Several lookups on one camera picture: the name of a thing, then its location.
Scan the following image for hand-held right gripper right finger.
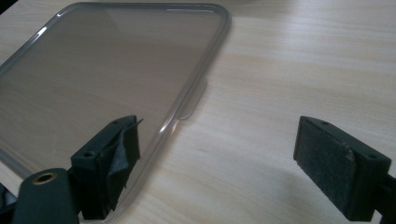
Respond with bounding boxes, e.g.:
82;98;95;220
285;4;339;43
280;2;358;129
292;115;392;222

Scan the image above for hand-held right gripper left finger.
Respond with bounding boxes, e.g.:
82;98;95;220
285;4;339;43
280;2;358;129
70;115;144;221

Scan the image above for clear plastic tray lid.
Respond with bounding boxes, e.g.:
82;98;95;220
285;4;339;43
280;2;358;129
0;2;233;224

